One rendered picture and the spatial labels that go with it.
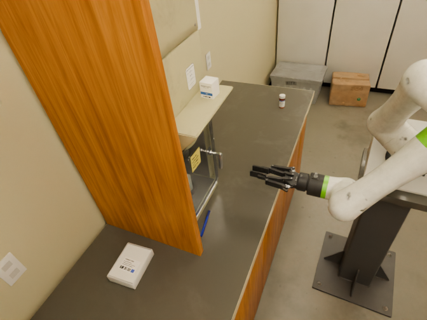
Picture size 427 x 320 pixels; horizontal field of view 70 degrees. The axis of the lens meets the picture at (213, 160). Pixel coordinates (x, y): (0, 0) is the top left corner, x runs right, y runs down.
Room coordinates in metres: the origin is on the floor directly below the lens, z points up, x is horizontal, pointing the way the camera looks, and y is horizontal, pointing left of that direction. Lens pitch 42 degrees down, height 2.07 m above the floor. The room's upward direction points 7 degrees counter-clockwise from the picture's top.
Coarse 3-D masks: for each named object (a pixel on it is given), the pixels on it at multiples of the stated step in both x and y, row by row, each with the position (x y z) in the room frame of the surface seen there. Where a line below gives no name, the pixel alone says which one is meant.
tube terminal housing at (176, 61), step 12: (192, 36) 1.03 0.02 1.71; (180, 48) 0.95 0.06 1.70; (192, 48) 1.02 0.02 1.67; (168, 60) 0.88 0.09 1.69; (180, 60) 0.94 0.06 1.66; (192, 60) 1.00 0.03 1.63; (168, 72) 0.87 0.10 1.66; (180, 72) 0.93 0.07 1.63; (168, 84) 0.86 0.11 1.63; (180, 84) 0.92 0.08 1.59; (180, 96) 0.91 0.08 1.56; (192, 96) 0.97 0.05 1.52; (180, 108) 0.90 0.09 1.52; (204, 204) 0.93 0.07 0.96
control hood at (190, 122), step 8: (224, 88) 1.01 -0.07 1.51; (232, 88) 1.01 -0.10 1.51; (200, 96) 0.97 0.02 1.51; (224, 96) 0.95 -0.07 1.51; (192, 104) 0.92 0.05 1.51; (200, 104) 0.92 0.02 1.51; (208, 104) 0.91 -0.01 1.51; (216, 104) 0.90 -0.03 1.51; (184, 112) 0.88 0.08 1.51; (192, 112) 0.87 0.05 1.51; (200, 112) 0.87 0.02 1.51; (208, 112) 0.86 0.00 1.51; (176, 120) 0.84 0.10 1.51; (184, 120) 0.83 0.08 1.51; (192, 120) 0.83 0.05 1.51; (200, 120) 0.82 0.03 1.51; (208, 120) 0.82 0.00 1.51; (184, 128) 0.79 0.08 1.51; (192, 128) 0.78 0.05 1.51; (200, 128) 0.78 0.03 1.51; (184, 136) 0.75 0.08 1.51; (192, 136) 0.74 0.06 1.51; (184, 144) 0.76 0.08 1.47
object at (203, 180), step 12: (204, 132) 0.99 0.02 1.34; (192, 144) 0.90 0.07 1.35; (204, 144) 0.98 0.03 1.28; (204, 156) 0.96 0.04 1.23; (204, 168) 0.95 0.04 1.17; (216, 168) 1.05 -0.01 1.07; (192, 180) 0.86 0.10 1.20; (204, 180) 0.94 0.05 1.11; (216, 180) 1.03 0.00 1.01; (192, 192) 0.84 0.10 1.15; (204, 192) 0.92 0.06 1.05
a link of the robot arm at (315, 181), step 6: (312, 174) 0.82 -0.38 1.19; (318, 174) 0.81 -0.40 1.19; (312, 180) 0.79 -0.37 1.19; (318, 180) 0.78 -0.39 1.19; (306, 186) 0.79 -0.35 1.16; (312, 186) 0.77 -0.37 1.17; (318, 186) 0.77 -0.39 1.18; (306, 192) 0.78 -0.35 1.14; (312, 192) 0.76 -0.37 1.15; (318, 192) 0.75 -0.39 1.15
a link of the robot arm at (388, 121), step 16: (416, 64) 0.79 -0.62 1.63; (400, 80) 0.81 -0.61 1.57; (416, 80) 0.74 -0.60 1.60; (400, 96) 0.79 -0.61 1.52; (416, 96) 0.73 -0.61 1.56; (384, 112) 0.90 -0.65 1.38; (400, 112) 0.82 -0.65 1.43; (368, 128) 1.00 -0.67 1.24; (384, 128) 0.92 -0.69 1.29; (400, 128) 0.91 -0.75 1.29; (384, 144) 0.92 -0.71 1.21
